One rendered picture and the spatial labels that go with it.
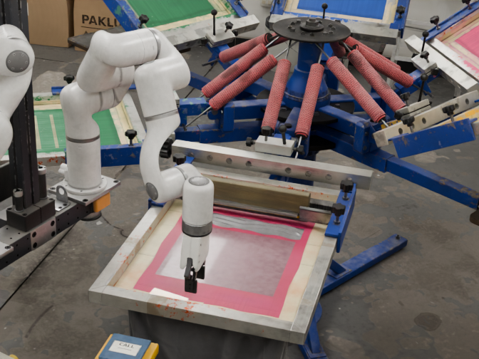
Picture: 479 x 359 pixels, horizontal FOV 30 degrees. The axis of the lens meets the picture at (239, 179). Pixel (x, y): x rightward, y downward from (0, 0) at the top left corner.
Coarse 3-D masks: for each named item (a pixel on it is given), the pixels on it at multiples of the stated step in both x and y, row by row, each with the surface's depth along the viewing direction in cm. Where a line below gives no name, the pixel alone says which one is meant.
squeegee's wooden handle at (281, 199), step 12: (216, 180) 279; (228, 180) 280; (216, 192) 281; (228, 192) 280; (240, 192) 279; (252, 192) 278; (264, 192) 276; (276, 192) 275; (288, 192) 275; (300, 192) 275; (252, 204) 279; (264, 204) 278; (276, 204) 277; (288, 204) 276; (300, 204) 275
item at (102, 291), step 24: (312, 192) 291; (336, 192) 291; (144, 216) 271; (144, 240) 263; (336, 240) 265; (120, 264) 247; (96, 288) 236; (120, 288) 237; (312, 288) 241; (144, 312) 234; (168, 312) 232; (192, 312) 230; (216, 312) 230; (240, 312) 230; (312, 312) 232; (264, 336) 227; (288, 336) 225
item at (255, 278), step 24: (264, 216) 282; (240, 240) 268; (264, 240) 269; (288, 240) 269; (240, 264) 256; (264, 264) 257; (288, 264) 258; (216, 288) 245; (240, 288) 246; (264, 288) 246; (264, 312) 236
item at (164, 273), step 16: (224, 208) 285; (176, 224) 275; (176, 240) 267; (224, 240) 268; (160, 256) 258; (176, 256) 258; (208, 256) 259; (224, 256) 260; (144, 272) 251; (160, 272) 251; (176, 272) 251; (208, 272) 252; (144, 288) 243; (160, 288) 244; (176, 288) 244; (208, 288) 245
